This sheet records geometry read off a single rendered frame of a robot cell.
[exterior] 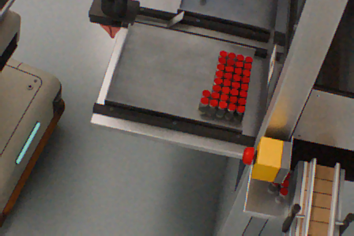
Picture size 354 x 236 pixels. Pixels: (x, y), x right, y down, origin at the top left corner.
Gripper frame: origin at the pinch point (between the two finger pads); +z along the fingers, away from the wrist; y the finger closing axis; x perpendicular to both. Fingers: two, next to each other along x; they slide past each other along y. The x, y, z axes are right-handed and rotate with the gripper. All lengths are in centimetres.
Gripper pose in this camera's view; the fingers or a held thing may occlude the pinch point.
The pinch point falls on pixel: (113, 34)
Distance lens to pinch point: 152.2
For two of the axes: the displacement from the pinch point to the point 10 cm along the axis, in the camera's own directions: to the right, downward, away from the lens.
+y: 9.8, 2.1, -0.5
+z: -0.8, 5.6, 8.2
